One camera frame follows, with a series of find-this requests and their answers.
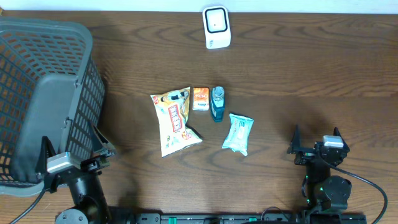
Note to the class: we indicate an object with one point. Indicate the white barcode scanner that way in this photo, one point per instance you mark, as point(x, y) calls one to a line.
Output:
point(216, 26)

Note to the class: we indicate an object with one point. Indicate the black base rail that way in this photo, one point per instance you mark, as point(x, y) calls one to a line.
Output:
point(277, 218)

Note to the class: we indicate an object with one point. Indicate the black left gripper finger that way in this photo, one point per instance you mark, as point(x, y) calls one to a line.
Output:
point(100, 145)
point(46, 151)

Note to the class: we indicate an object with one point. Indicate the yellow snack bag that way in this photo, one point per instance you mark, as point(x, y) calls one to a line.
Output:
point(172, 110)

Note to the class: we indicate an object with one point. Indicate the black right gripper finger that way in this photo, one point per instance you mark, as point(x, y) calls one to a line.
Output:
point(295, 145)
point(337, 133)

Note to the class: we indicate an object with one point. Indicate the teal wet wipes pack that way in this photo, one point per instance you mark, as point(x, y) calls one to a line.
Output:
point(237, 138)

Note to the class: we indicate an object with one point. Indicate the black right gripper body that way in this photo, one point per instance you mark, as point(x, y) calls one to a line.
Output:
point(306, 156)

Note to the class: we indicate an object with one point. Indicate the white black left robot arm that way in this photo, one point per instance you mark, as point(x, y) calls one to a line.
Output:
point(81, 177)

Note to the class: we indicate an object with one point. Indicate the dark grey plastic basket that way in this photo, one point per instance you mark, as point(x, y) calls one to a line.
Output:
point(50, 87)

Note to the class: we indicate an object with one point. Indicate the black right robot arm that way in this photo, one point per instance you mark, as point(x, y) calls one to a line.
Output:
point(325, 193)

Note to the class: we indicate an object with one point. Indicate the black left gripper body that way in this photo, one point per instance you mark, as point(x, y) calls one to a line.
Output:
point(92, 168)

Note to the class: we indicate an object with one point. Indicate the blue mouthwash bottle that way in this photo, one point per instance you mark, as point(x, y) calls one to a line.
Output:
point(217, 103)

